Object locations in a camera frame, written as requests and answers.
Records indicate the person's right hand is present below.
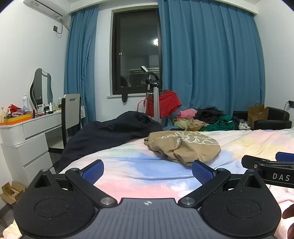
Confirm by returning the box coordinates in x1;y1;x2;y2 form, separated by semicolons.
282;203;294;239

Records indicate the white black chair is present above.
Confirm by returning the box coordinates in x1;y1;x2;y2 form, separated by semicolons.
45;94;81;154

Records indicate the wavy vanity mirror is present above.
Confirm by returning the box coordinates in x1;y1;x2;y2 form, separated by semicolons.
29;68;53;113

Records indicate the black sofa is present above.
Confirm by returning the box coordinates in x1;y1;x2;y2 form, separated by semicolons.
233;107;292;130

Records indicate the white air conditioner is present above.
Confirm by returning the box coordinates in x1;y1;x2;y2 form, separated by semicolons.
23;0;70;20

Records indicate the silver tripod stand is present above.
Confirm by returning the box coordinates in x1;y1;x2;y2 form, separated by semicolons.
141;66;161;123

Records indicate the white vanity desk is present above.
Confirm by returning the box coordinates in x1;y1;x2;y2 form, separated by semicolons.
0;108;86;189

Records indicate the white spray bottle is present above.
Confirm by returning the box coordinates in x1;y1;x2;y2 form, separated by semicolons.
22;95;29;112

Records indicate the tan printed t-shirt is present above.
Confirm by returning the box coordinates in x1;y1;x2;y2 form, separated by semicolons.
144;131;221;166

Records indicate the brown paper bag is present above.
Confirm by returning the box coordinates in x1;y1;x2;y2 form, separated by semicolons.
247;102;269;129

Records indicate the cardboard box on floor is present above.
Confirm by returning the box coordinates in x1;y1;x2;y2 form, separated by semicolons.
1;181;26;208

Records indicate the pink clothes hanger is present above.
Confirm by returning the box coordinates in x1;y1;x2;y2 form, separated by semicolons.
136;99;148;113

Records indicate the red t-shirt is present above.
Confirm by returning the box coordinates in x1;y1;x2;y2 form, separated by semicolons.
146;90;182;119

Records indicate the dark window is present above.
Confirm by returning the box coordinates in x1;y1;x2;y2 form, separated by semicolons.
112;8;162;95

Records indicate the orange tray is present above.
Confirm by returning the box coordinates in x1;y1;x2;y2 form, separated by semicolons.
0;113;32;126

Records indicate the blue right curtain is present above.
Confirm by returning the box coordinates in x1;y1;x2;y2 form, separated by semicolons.
158;1;266;115

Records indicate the pink folded garment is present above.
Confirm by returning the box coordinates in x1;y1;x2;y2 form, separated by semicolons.
176;108;197;119

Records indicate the green garment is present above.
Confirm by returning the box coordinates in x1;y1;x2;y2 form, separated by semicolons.
200;115;240;131

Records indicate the dark navy garment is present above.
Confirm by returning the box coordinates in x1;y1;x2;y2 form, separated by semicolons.
59;111;162;171

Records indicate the blue curtain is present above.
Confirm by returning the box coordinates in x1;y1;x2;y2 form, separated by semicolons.
158;1;266;115
64;5;99;126

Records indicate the blue left curtain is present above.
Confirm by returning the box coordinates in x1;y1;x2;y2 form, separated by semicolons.
64;5;99;126

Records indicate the beige patterned garment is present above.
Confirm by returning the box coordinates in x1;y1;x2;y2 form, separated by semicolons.
173;118;209;131

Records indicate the black garment pile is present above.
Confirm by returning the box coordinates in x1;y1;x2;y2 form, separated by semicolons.
194;107;224;124

